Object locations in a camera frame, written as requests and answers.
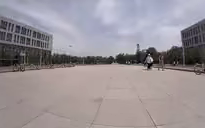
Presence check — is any person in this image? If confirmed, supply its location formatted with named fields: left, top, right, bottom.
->
left=158, top=54, right=165, bottom=72
left=143, top=53, right=155, bottom=71
left=12, top=54, right=21, bottom=67

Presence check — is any dark stone kerb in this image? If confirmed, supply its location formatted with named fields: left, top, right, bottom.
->
left=0, top=64, right=76, bottom=75
left=164, top=66, right=205, bottom=77

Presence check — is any grey building with window grid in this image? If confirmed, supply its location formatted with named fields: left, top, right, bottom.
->
left=180, top=13, right=205, bottom=66

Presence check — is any row of dark trees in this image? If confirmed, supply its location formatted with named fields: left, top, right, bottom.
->
left=51, top=45, right=184, bottom=66

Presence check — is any slim dark tower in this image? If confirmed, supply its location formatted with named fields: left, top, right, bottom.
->
left=135, top=43, right=141, bottom=64

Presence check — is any bicycle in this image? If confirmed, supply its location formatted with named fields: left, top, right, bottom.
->
left=11, top=62, right=26, bottom=73
left=193, top=62, right=205, bottom=76

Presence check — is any white and grey long building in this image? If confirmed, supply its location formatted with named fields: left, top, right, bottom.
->
left=0, top=13, right=54, bottom=67

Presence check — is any pale lamp pole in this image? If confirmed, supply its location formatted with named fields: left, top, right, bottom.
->
left=181, top=45, right=187, bottom=67

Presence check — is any pale stone slab plaza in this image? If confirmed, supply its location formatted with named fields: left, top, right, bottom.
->
left=0, top=63, right=205, bottom=128

